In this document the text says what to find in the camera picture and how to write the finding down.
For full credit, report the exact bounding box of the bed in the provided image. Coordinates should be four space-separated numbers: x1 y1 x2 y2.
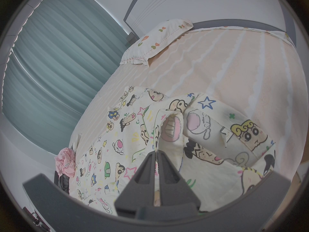
54 0 301 198

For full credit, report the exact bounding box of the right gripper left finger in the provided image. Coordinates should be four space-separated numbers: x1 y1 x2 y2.
115 152 157 210

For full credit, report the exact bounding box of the white printed pyjama top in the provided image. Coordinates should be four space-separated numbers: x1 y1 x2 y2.
70 86 277 214

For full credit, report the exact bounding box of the white printed pillow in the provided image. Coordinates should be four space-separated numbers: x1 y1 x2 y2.
120 18 194 66

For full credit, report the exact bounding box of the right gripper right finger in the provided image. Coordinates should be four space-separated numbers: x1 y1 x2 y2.
159 154 201 208

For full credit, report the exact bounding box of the black garment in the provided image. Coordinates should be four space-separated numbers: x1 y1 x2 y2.
54 172 70 195

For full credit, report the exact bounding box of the pink garment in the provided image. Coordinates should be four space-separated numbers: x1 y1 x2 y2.
55 148 77 177

